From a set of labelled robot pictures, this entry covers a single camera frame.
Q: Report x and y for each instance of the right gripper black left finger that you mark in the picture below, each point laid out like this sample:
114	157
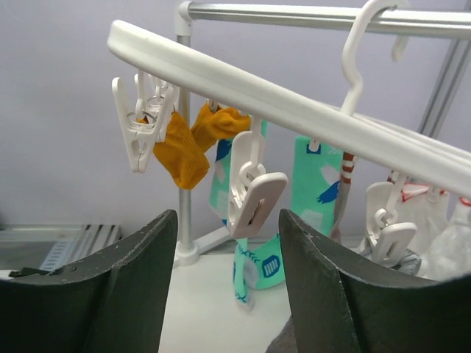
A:
113	300

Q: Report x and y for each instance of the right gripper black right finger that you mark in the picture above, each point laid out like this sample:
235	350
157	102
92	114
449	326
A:
343	302

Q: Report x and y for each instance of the white plastic sock hanger frame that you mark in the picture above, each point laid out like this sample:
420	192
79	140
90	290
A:
435	162

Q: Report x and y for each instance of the teal patterned sock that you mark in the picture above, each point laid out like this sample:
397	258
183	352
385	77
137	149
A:
228	173
314	189

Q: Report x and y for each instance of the white sock with red trim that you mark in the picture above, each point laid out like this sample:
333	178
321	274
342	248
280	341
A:
421	204

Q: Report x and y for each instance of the brown white striped sock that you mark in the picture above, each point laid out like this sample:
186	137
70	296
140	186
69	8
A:
347	167

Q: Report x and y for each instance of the mustard yellow sock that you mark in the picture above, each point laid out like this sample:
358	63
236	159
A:
224	123
180	155

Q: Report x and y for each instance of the metal and white drying rack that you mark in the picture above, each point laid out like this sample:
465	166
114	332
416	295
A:
188	251

